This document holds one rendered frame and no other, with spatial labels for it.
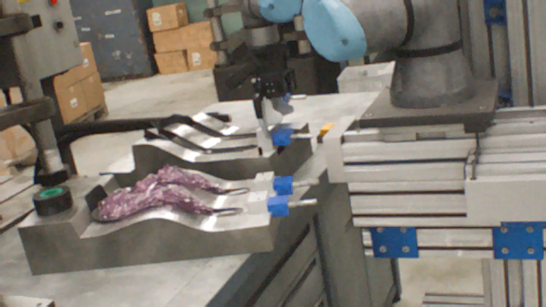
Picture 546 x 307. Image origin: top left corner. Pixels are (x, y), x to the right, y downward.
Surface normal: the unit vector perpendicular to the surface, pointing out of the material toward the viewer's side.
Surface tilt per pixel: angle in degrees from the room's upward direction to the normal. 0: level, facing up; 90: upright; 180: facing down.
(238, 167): 90
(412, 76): 73
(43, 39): 90
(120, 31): 90
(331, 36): 97
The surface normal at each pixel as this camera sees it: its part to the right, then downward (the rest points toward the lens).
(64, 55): 0.90, -0.03
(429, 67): -0.19, 0.03
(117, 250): -0.11, 0.32
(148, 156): -0.39, 0.34
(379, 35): 0.43, 0.54
